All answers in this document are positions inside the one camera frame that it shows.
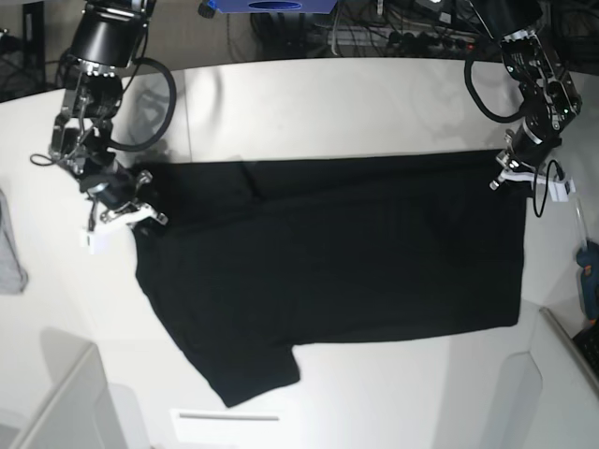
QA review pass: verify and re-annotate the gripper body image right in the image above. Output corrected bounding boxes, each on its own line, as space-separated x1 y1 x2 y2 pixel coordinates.
496 125 562 173

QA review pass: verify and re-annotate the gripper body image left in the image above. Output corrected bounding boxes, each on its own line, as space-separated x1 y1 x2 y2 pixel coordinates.
77 161 153 220

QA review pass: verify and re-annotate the black T-shirt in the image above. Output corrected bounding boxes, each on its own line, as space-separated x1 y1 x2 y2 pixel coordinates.
134 151 527 407

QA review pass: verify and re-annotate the blue glue gun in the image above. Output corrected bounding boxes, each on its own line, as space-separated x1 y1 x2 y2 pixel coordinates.
569 197 599 324

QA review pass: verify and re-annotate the grey cloth at left edge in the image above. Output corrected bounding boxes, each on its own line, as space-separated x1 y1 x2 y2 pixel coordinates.
0 193 28 296

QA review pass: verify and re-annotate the power strip with plugs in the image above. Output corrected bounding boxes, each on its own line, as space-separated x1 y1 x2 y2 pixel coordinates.
386 31 476 52

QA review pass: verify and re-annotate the black keyboard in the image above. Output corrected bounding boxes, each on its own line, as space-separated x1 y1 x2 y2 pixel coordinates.
573 324 599 375

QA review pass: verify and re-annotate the grey partition panel left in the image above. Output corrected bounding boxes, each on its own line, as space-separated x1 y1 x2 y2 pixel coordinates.
10 343 128 449

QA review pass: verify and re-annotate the grey partition panel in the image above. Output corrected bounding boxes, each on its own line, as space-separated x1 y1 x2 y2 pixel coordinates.
531 308 598 410
10 343 128 449

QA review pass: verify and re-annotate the grey partition panel right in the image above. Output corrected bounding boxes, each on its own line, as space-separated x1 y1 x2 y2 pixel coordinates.
531 308 598 410

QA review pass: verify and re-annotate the blue plastic box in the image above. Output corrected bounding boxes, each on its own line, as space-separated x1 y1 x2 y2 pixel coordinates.
208 0 338 14

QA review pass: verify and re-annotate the white label plate with slot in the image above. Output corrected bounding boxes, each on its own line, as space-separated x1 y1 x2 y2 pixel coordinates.
170 409 284 444

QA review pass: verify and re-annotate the white camera box right gripper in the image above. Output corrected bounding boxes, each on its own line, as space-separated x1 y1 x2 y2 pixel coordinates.
80 228 110 255

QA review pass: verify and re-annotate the white camera box gripper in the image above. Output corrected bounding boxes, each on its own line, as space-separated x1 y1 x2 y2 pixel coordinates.
80 228 110 255
547 178 576 203

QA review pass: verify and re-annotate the white camera box left gripper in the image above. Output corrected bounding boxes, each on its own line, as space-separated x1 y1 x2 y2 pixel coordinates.
547 178 576 203

